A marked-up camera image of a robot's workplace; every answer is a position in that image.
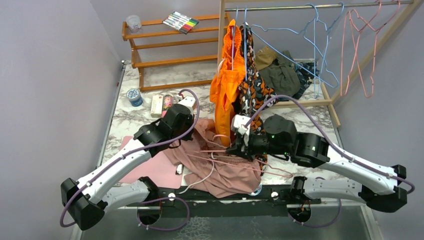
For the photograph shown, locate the blue wire hanger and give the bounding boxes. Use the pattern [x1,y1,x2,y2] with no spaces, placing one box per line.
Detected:
[252,7,345,99]

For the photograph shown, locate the pink floral bottle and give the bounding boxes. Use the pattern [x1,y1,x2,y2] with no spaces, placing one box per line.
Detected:
[161,94,174,117]

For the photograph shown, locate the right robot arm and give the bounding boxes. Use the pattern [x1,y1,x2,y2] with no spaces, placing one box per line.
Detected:
[226,115,408,213]

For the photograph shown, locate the tan folded garment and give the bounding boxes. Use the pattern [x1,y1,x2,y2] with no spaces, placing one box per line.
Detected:
[255,46,277,71]

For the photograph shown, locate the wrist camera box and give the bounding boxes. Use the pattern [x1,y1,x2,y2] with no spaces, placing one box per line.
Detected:
[230,114,251,147]
[176,94,197,109]

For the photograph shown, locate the clear plastic toy package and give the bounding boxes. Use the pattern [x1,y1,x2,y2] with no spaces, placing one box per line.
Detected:
[249,183,263,197]

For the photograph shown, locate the marker pen set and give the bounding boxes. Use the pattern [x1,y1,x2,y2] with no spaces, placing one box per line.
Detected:
[162,11,199,35]

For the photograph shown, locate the blue hanger holding shorts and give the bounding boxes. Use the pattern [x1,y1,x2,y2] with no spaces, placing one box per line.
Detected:
[231,6,248,82]

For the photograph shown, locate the olive green garment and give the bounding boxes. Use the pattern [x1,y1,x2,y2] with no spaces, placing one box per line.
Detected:
[259,50,300,97]

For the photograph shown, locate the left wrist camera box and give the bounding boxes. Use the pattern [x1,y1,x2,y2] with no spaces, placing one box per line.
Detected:
[176,94,197,109]

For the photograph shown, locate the wooden shelf rack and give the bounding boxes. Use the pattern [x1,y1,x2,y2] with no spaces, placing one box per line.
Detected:
[121,13,229,92]

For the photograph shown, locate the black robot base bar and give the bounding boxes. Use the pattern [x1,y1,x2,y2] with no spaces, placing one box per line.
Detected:
[129,184,322,218]

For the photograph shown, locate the metal hanging rod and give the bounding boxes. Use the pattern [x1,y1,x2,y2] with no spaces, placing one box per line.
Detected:
[224,0,415,12]

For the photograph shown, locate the pink shorts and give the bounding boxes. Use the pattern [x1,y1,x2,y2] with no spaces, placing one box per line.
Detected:
[163,118,261,198]

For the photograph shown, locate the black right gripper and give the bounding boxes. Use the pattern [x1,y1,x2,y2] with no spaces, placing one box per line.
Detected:
[226,127,291,161]

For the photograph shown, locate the wooden clothes rack frame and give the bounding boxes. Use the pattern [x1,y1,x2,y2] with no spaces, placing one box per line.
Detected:
[213,0,424,128]

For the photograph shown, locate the pink clipboard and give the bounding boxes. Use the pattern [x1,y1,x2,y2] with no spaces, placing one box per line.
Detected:
[119,152,183,189]

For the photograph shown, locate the camouflage orange black shorts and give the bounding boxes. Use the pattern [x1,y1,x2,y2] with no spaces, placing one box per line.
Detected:
[235,22,279,173]

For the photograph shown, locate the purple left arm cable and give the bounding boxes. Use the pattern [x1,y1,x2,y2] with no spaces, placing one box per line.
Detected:
[59,88,201,229]

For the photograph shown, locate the white rectangular box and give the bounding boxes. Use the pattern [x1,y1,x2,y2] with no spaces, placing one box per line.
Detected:
[150,95,164,118]

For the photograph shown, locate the clear plastic cup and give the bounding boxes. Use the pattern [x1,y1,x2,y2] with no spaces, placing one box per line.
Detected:
[125,15,142,34]

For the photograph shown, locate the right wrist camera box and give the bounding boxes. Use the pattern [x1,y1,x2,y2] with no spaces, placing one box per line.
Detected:
[230,114,251,147]

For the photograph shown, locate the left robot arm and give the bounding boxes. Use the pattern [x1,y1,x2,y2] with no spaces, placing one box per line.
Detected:
[59,98,200,231]

